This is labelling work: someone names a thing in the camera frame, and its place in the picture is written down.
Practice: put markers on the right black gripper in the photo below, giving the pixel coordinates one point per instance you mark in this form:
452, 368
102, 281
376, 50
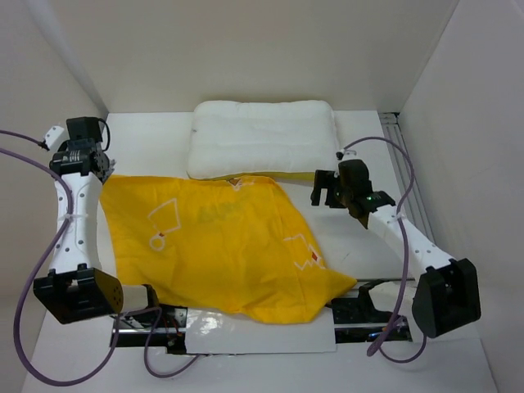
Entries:
325, 179

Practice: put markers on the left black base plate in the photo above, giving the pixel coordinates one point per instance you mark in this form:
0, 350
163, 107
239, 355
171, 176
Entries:
169, 333

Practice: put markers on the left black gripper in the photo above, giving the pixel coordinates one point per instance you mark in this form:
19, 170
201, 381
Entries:
110, 170

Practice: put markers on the yellow pillowcase with white print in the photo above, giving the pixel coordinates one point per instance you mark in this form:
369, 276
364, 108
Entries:
238, 246

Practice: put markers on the aluminium rail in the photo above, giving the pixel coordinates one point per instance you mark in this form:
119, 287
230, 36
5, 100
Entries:
413, 205
374, 282

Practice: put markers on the white pillow with yellow edge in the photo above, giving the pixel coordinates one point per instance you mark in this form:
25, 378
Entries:
288, 138

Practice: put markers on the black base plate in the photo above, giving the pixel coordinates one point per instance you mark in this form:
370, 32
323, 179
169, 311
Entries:
169, 333
356, 320

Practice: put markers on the white cover plate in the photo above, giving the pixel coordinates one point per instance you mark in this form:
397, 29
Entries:
213, 333

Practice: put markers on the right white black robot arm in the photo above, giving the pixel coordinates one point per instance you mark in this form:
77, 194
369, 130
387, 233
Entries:
447, 294

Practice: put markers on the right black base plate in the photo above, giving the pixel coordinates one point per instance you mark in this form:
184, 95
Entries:
356, 320

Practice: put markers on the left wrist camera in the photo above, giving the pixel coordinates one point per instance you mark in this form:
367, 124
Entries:
53, 138

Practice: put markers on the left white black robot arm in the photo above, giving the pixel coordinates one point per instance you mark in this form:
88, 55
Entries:
76, 288

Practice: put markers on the aluminium rail right side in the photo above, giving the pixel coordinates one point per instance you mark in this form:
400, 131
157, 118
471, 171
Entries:
413, 205

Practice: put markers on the aluminium rail front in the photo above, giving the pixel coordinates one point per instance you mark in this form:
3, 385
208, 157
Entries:
374, 282

